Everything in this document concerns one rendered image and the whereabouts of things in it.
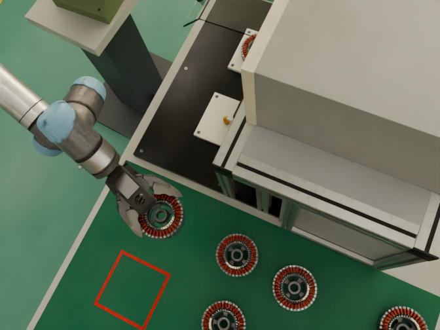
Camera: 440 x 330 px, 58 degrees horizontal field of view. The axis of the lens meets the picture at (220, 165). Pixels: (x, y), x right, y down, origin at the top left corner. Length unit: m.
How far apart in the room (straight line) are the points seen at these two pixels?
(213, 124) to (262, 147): 0.41
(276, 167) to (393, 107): 0.26
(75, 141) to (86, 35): 0.74
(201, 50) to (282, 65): 0.71
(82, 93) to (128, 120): 1.26
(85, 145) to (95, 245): 0.45
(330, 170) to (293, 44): 0.26
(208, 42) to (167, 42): 1.01
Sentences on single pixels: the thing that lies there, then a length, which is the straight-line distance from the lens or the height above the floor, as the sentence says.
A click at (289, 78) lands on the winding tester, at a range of 0.63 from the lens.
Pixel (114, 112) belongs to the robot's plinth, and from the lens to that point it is 2.19.
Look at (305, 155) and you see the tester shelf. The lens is 0.79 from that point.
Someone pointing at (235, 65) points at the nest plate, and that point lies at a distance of 1.27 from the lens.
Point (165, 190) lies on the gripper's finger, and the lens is 0.94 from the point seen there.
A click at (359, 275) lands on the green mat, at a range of 1.14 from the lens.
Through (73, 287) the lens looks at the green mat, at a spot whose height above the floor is 0.75.
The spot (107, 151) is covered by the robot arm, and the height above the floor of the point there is 1.12.
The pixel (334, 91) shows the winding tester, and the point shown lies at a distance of 0.62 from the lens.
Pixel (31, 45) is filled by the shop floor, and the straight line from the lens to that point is 2.65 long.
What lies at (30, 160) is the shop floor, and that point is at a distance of 2.31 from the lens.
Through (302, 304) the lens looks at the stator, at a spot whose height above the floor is 0.79.
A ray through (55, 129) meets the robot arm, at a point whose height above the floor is 1.20.
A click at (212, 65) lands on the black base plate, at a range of 1.30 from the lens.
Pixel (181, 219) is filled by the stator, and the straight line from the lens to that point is 0.95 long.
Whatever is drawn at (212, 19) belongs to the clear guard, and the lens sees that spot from 1.02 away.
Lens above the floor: 1.86
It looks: 71 degrees down
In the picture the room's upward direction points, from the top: 19 degrees counter-clockwise
